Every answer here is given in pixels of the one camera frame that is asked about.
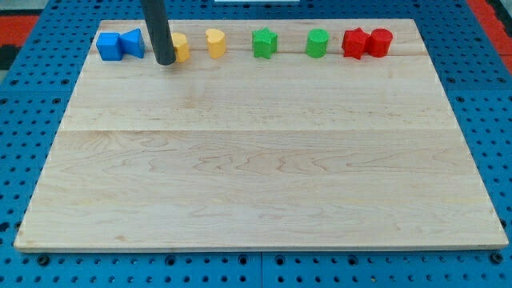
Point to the green cylinder block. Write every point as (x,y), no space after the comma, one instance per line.
(317,42)

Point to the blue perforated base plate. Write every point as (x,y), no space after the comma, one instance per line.
(37,88)

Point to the red star block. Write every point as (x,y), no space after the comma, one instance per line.
(354,43)

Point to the red cylinder block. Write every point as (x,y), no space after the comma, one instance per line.
(379,42)

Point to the blue cube block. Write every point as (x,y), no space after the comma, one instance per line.
(109,46)

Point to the blue triangular prism block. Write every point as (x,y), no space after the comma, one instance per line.
(132,43)

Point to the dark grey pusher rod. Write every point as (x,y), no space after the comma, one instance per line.
(159,31)

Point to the yellow block behind rod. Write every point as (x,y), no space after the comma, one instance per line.
(181,47)

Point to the light wooden board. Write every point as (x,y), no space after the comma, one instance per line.
(239,153)

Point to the green star block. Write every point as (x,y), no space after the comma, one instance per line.
(264,43)

